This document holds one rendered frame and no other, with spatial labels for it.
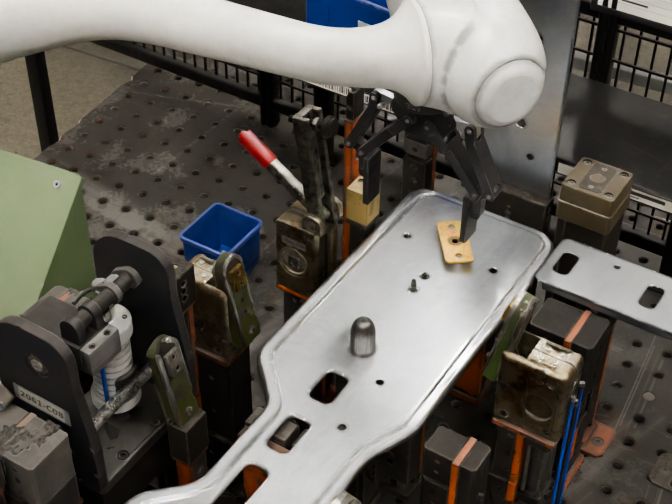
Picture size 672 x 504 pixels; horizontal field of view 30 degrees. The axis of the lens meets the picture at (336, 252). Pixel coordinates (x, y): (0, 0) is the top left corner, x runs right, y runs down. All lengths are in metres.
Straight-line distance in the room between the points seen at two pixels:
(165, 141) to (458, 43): 1.30
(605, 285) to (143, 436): 0.62
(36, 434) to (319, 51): 0.51
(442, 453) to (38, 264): 0.71
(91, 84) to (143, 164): 1.55
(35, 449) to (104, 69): 2.67
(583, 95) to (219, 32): 0.87
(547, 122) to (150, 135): 0.94
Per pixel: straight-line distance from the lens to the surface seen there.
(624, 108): 1.95
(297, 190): 1.63
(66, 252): 1.90
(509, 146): 1.77
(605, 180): 1.74
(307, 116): 1.56
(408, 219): 1.73
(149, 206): 2.25
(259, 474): 1.51
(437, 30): 1.18
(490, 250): 1.69
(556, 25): 1.65
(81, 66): 3.97
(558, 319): 1.64
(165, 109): 2.49
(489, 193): 1.45
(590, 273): 1.68
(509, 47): 1.16
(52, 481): 1.39
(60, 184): 1.88
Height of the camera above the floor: 2.10
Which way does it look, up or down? 41 degrees down
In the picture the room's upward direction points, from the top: 1 degrees clockwise
